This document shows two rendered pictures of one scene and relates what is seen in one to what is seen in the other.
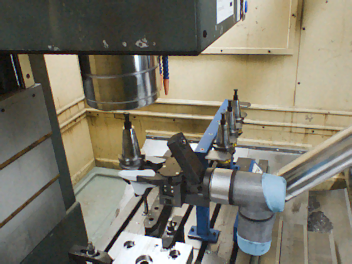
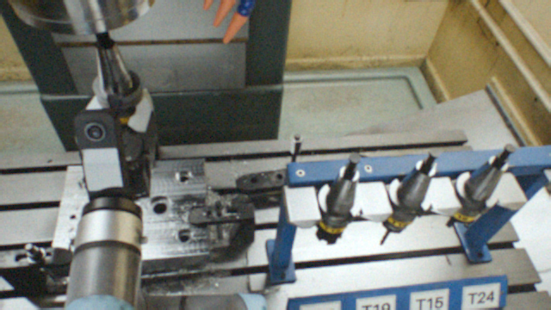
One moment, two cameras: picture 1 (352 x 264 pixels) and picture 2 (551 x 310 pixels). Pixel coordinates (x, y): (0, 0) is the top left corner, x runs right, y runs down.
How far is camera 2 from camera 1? 0.76 m
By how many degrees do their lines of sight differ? 50
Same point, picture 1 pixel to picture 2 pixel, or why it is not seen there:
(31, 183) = (194, 25)
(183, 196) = not seen: hidden behind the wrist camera
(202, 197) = not seen: hidden behind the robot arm
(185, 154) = (82, 149)
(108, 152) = (441, 63)
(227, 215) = (339, 281)
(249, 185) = (73, 281)
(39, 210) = (200, 60)
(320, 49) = not seen: outside the picture
